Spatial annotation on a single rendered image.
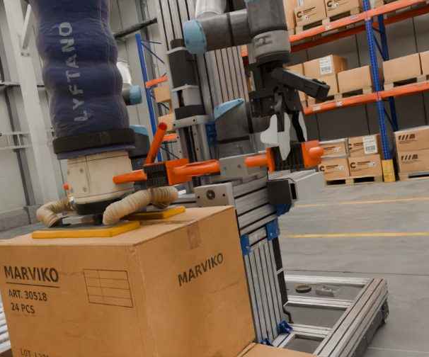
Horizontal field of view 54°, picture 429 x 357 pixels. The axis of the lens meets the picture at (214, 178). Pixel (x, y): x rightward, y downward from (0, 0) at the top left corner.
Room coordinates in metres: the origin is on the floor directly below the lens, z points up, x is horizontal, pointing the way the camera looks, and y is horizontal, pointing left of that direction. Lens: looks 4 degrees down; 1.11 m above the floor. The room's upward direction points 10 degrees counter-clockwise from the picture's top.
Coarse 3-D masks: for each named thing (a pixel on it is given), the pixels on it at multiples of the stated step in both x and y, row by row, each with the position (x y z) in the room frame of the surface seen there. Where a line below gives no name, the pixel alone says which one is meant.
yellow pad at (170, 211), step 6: (150, 204) 1.23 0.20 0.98; (150, 210) 1.19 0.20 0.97; (156, 210) 1.17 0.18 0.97; (162, 210) 1.18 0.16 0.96; (168, 210) 1.17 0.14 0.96; (174, 210) 1.18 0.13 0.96; (180, 210) 1.20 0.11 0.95; (126, 216) 1.23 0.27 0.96; (132, 216) 1.21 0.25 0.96; (138, 216) 1.20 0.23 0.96; (144, 216) 1.18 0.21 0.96; (150, 216) 1.17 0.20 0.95; (156, 216) 1.15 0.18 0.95; (162, 216) 1.14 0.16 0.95; (168, 216) 1.16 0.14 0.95
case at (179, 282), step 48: (48, 240) 1.10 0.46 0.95; (96, 240) 0.97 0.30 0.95; (144, 240) 0.89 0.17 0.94; (192, 240) 1.01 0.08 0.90; (0, 288) 1.20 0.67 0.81; (48, 288) 1.06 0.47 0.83; (96, 288) 0.95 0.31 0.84; (144, 288) 0.87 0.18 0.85; (192, 288) 0.99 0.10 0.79; (240, 288) 1.16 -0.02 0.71; (48, 336) 1.09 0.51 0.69; (96, 336) 0.97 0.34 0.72; (144, 336) 0.88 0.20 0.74; (192, 336) 0.96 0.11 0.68; (240, 336) 1.13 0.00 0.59
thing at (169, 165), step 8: (176, 160) 1.03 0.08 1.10; (184, 160) 1.05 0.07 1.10; (144, 168) 1.03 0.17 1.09; (152, 168) 1.02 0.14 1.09; (160, 168) 1.00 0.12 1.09; (168, 168) 1.00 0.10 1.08; (144, 176) 1.05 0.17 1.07; (152, 176) 1.03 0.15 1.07; (160, 176) 1.02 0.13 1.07; (168, 176) 1.00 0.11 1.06; (176, 176) 1.02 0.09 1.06; (184, 176) 1.04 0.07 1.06; (152, 184) 1.02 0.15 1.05; (160, 184) 1.01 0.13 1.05
